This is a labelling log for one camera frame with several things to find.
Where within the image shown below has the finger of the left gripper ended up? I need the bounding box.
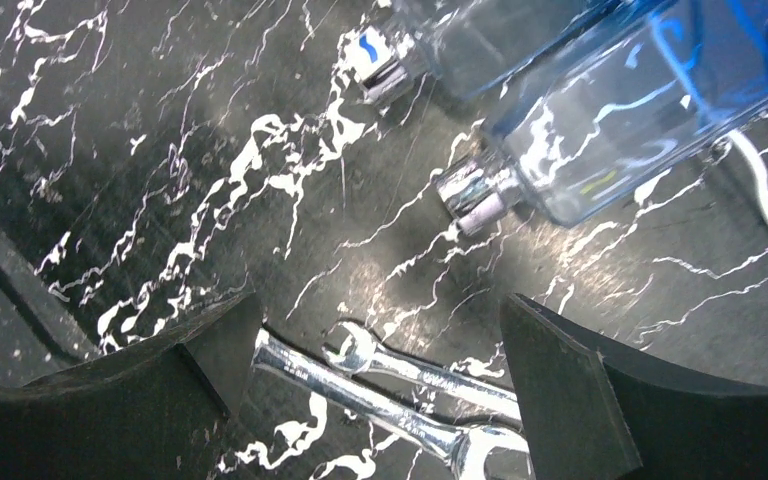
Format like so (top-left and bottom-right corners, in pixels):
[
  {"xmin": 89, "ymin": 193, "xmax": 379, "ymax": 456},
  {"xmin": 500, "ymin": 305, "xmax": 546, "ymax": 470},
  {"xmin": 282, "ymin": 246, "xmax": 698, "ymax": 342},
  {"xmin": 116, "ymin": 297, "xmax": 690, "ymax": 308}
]
[{"xmin": 0, "ymin": 229, "xmax": 96, "ymax": 387}]

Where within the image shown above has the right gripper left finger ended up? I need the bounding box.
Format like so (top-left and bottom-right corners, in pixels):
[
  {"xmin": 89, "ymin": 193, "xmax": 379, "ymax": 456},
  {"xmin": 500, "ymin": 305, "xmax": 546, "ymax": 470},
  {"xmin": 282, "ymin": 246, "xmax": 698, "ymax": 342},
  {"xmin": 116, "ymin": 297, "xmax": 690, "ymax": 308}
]
[{"xmin": 0, "ymin": 295, "xmax": 263, "ymax": 479}]

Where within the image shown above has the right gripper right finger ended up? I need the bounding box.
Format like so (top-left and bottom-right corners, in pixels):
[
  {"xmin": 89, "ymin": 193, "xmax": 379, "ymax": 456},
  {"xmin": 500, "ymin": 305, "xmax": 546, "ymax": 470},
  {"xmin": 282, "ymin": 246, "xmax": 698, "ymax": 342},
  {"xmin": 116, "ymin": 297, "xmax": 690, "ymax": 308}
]
[{"xmin": 499, "ymin": 294, "xmax": 768, "ymax": 479}]

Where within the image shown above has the large silver wrench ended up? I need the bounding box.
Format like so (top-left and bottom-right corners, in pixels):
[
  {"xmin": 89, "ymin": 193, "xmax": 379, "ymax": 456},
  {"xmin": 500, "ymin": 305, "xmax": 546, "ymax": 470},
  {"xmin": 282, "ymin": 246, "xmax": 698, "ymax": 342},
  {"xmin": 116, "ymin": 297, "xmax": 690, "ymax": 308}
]
[{"xmin": 252, "ymin": 328, "xmax": 529, "ymax": 479}]

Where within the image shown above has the small silver wrench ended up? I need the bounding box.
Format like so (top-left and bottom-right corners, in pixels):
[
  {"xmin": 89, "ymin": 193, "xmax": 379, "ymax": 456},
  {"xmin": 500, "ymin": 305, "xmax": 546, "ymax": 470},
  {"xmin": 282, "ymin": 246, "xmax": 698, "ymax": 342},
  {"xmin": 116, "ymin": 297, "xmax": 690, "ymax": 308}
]
[{"xmin": 321, "ymin": 320, "xmax": 521, "ymax": 422}]

